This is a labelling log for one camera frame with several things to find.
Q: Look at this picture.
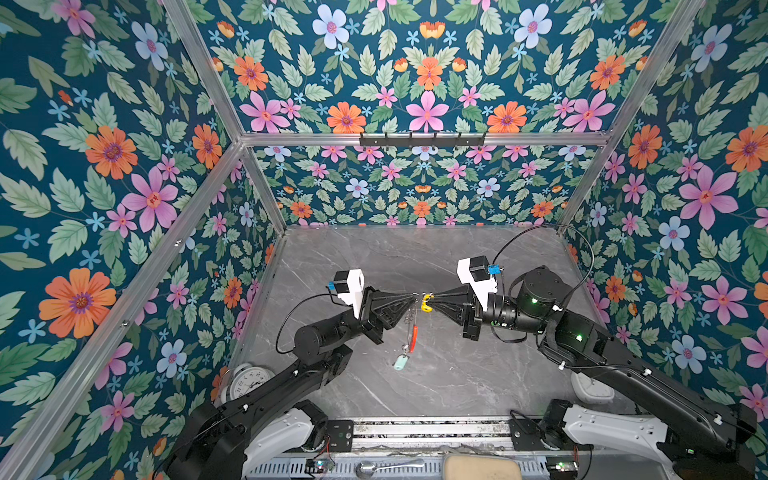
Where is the aluminium left diagonal bar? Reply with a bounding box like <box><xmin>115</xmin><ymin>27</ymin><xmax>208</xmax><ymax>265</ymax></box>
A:
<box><xmin>1</xmin><ymin>140</ymin><xmax>244</xmax><ymax>479</ymax></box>

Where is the aluminium horizontal back bar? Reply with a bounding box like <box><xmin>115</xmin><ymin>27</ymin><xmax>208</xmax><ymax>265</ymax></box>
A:
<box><xmin>241</xmin><ymin>132</ymin><xmax>609</xmax><ymax>148</ymax></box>

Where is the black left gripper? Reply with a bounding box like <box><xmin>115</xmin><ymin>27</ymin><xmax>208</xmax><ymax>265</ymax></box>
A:
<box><xmin>324</xmin><ymin>288</ymin><xmax>413</xmax><ymax>350</ymax></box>

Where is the beige foam pad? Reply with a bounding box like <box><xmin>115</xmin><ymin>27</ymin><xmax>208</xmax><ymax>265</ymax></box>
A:
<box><xmin>442</xmin><ymin>455</ymin><xmax>523</xmax><ymax>480</ymax></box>

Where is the black hook rail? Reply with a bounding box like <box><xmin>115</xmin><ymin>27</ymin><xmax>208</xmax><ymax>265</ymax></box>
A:
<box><xmin>358</xmin><ymin>132</ymin><xmax>486</xmax><ymax>149</ymax></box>

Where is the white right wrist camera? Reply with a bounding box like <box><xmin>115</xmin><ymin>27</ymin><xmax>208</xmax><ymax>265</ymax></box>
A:
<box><xmin>457</xmin><ymin>256</ymin><xmax>498</xmax><ymax>311</ymax></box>

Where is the aluminium frame post back left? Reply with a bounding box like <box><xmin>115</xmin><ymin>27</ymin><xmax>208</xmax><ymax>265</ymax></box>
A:
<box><xmin>164</xmin><ymin>0</ymin><xmax>286</xmax><ymax>238</ymax></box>

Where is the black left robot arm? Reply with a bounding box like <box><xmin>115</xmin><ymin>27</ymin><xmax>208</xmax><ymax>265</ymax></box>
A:
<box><xmin>155</xmin><ymin>287</ymin><xmax>420</xmax><ymax>479</ymax></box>

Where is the metal spoon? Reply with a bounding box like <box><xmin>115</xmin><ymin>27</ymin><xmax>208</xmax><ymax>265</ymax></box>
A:
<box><xmin>355</xmin><ymin>459</ymin><xmax>425</xmax><ymax>480</ymax></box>

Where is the aluminium frame post back right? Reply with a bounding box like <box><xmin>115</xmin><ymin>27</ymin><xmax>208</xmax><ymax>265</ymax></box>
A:
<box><xmin>557</xmin><ymin>0</ymin><xmax>706</xmax><ymax>237</ymax></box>

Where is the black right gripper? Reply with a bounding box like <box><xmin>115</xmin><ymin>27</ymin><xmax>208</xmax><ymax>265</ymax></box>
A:
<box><xmin>428</xmin><ymin>285</ymin><xmax>549</xmax><ymax>343</ymax></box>

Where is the white square clock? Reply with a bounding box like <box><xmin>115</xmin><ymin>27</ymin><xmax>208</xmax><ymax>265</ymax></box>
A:
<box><xmin>570</xmin><ymin>372</ymin><xmax>615</xmax><ymax>404</ymax></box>

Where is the black camera cable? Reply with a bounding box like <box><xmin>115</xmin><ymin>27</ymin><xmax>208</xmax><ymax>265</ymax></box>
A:
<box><xmin>491</xmin><ymin>224</ymin><xmax>595</xmax><ymax>289</ymax></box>
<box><xmin>275</xmin><ymin>292</ymin><xmax>337</xmax><ymax>355</ymax></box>

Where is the black right camera cable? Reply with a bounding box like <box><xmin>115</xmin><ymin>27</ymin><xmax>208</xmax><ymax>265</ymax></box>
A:
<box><xmin>491</xmin><ymin>224</ymin><xmax>595</xmax><ymax>289</ymax></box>

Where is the round white alarm clock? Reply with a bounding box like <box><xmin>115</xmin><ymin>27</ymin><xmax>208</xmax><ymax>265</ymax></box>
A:
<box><xmin>220</xmin><ymin>363</ymin><xmax>275</xmax><ymax>403</ymax></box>

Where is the large keyring with red grip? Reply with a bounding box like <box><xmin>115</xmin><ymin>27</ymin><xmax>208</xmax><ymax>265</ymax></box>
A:
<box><xmin>403</xmin><ymin>293</ymin><xmax>420</xmax><ymax>355</ymax></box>

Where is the aluminium frame post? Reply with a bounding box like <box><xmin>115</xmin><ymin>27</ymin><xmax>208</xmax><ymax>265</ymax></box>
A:
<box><xmin>557</xmin><ymin>0</ymin><xmax>706</xmax><ymax>237</ymax></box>
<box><xmin>164</xmin><ymin>0</ymin><xmax>286</xmax><ymax>238</ymax></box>

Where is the black left camera cable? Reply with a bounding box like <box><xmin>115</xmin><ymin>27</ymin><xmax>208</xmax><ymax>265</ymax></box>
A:
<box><xmin>275</xmin><ymin>292</ymin><xmax>337</xmax><ymax>355</ymax></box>

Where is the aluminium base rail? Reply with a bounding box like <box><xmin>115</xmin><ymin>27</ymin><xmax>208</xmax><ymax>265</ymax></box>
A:
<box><xmin>197</xmin><ymin>415</ymin><xmax>601</xmax><ymax>460</ymax></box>

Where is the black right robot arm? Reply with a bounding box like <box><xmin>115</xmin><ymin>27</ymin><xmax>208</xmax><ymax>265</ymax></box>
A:
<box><xmin>424</xmin><ymin>266</ymin><xmax>758</xmax><ymax>479</ymax></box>

